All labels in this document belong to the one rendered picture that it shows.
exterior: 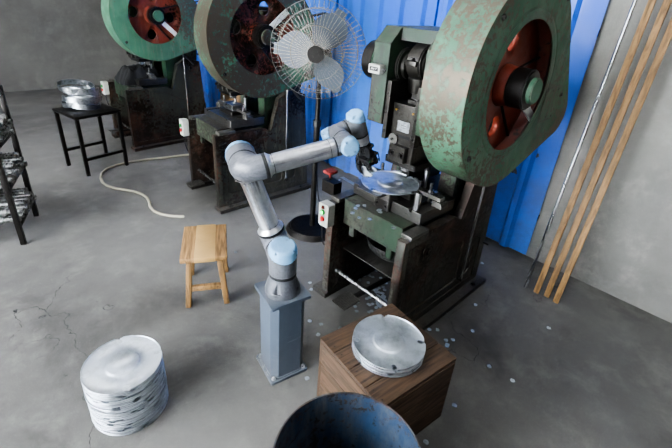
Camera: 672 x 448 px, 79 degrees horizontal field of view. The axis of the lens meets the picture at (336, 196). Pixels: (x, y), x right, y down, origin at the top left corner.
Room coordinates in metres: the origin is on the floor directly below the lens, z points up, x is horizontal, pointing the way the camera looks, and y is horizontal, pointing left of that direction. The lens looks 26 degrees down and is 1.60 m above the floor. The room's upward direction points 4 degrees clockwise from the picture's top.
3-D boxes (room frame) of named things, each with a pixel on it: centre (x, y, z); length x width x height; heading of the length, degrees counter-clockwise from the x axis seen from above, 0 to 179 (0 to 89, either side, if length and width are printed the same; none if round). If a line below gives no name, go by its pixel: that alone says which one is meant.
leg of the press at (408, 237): (1.88, -0.64, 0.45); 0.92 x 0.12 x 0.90; 135
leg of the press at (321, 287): (2.25, -0.27, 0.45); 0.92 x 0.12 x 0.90; 135
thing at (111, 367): (1.13, 0.80, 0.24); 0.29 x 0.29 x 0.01
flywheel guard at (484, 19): (1.80, -0.67, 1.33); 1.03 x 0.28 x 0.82; 135
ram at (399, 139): (1.94, -0.33, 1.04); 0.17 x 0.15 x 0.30; 135
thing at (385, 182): (1.88, -0.27, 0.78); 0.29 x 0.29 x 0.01
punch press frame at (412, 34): (2.07, -0.46, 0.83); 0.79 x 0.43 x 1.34; 135
